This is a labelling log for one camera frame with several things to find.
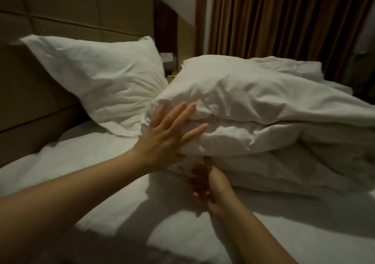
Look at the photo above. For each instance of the person's left hand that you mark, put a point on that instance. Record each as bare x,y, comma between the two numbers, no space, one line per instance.
164,141

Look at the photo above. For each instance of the person's right hand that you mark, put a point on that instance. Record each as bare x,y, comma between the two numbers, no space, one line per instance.
211,187

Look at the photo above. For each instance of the white bed sheet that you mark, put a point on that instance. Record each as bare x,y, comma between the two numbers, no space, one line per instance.
82,155

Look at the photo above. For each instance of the white pillow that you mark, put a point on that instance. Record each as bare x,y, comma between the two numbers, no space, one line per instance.
99,73

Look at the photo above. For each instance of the person's left forearm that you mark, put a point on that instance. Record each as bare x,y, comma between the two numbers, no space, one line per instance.
53,208

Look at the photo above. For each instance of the person's right forearm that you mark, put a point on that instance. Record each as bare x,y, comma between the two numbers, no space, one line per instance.
252,237

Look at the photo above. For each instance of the dark wooden column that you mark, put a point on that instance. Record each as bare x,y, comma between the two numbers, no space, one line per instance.
201,18

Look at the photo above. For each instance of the beige padded headboard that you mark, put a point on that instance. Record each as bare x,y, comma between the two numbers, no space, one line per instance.
58,9

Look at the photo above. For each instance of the brown curtain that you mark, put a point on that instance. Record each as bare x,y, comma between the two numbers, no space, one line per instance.
287,20

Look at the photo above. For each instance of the white switch panel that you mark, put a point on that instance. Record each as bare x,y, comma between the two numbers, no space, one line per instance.
167,57

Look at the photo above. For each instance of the dark wooden wall panel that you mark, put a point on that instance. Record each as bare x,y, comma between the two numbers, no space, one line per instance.
165,26

